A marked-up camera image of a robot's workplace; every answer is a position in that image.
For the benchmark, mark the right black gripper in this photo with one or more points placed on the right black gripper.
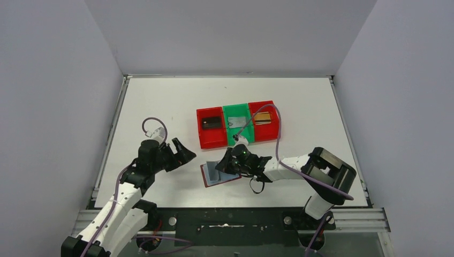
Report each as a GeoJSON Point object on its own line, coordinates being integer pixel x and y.
{"type": "Point", "coordinates": [225, 164]}

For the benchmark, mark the red leather card holder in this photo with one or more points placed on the red leather card holder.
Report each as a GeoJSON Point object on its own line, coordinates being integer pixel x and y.
{"type": "Point", "coordinates": [212, 176]}

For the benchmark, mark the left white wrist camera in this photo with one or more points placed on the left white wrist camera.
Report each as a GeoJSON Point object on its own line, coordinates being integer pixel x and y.
{"type": "Point", "coordinates": [159, 134]}

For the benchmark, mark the silver credit card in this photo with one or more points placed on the silver credit card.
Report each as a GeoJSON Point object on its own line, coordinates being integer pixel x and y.
{"type": "Point", "coordinates": [236, 122]}

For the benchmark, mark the red plastic bin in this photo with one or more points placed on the red plastic bin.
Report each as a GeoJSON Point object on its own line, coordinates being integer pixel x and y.
{"type": "Point", "coordinates": [214, 138]}
{"type": "Point", "coordinates": [264, 132]}

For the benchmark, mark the left red plastic bin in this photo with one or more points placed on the left red plastic bin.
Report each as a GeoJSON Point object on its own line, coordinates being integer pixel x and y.
{"type": "Point", "coordinates": [214, 138]}

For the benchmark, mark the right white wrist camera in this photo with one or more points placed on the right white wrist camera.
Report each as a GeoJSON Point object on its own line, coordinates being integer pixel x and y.
{"type": "Point", "coordinates": [241, 140]}

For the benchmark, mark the green plastic bin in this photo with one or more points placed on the green plastic bin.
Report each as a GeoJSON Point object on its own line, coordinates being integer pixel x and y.
{"type": "Point", "coordinates": [238, 110]}

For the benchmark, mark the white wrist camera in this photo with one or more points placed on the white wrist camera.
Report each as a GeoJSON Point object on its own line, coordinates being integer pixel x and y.
{"type": "Point", "coordinates": [241, 140]}
{"type": "Point", "coordinates": [159, 134]}

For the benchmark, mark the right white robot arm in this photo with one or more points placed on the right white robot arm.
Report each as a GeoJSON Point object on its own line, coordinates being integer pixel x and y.
{"type": "Point", "coordinates": [330, 177]}

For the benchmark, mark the right red plastic bin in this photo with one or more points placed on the right red plastic bin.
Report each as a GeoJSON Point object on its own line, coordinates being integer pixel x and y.
{"type": "Point", "coordinates": [264, 132]}

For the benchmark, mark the black credit card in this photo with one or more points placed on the black credit card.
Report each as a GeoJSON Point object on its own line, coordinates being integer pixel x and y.
{"type": "Point", "coordinates": [214, 122]}

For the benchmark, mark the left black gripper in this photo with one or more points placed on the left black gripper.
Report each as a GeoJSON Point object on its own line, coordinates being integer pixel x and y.
{"type": "Point", "coordinates": [174, 156]}

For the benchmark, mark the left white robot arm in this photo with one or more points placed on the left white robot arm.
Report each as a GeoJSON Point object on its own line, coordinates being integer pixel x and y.
{"type": "Point", "coordinates": [126, 213]}

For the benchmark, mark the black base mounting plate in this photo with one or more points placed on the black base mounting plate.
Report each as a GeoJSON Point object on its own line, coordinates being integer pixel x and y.
{"type": "Point", "coordinates": [285, 226]}

